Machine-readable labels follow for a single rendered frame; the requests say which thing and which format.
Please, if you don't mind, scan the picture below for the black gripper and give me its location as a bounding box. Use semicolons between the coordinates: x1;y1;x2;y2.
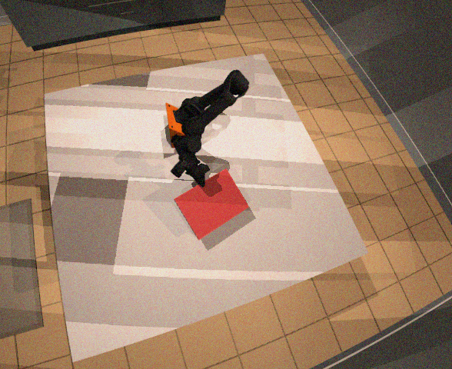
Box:
178;152;210;187

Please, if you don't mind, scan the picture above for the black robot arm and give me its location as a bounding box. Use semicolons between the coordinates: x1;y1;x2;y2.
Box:
170;69;249;178

